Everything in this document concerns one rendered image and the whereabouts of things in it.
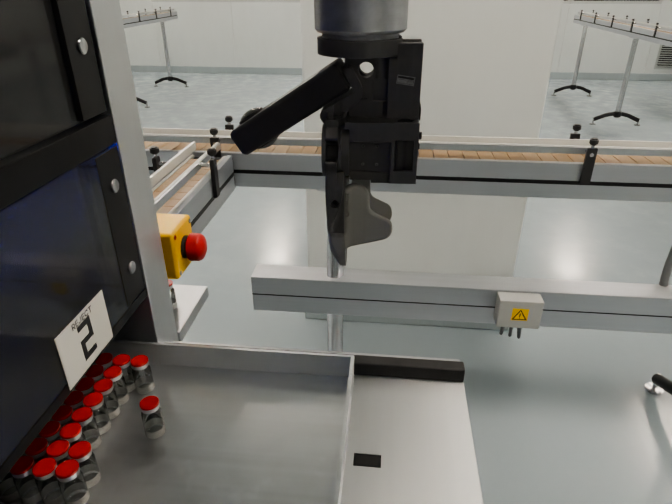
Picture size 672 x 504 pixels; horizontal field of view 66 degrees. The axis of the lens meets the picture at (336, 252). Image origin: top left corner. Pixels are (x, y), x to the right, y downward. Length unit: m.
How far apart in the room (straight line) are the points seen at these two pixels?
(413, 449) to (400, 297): 0.97
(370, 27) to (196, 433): 0.46
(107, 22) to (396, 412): 0.53
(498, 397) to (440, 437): 1.41
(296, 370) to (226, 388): 0.09
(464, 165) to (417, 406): 0.82
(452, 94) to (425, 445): 1.49
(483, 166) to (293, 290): 0.65
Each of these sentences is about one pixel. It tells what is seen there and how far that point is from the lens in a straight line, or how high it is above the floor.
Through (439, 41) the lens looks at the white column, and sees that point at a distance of 1.91.
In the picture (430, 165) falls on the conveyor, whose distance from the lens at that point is 1.36.
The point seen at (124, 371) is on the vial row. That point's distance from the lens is 0.70.
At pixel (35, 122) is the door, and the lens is 0.52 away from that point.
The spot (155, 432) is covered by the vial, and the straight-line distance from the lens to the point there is 0.64.
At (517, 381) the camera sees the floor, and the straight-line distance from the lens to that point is 2.12.
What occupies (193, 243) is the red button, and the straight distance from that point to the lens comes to 0.76.
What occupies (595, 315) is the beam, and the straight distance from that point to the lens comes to 1.68.
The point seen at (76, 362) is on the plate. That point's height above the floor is 1.01.
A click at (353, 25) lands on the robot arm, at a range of 0.42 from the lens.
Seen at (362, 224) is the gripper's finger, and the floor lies 1.13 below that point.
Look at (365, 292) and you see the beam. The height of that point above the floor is 0.52.
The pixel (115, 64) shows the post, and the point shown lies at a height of 1.26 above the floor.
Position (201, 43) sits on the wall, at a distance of 8.97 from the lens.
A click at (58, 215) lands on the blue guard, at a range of 0.53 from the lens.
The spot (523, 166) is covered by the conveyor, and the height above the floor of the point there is 0.92.
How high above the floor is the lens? 1.34
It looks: 28 degrees down
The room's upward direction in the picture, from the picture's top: straight up
